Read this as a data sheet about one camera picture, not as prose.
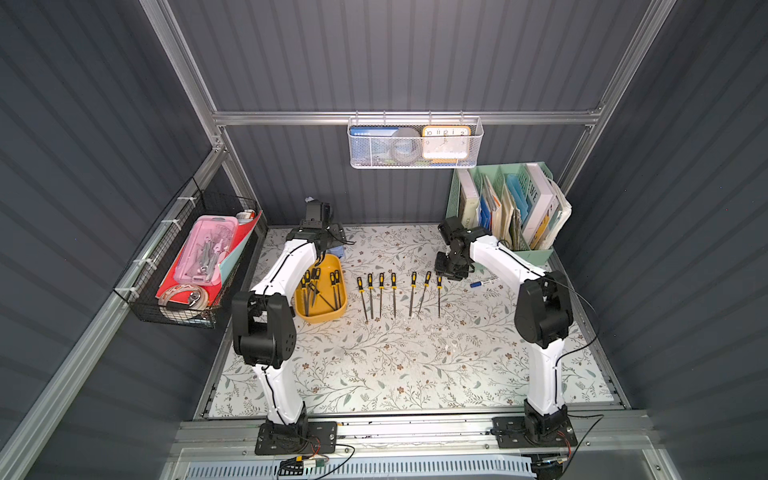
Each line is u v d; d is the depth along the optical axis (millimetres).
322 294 996
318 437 738
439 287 1020
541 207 960
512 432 727
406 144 887
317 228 719
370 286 1020
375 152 889
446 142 887
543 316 543
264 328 495
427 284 1029
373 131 867
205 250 723
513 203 968
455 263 812
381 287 1020
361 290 1016
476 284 1020
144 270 618
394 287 1020
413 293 1016
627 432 752
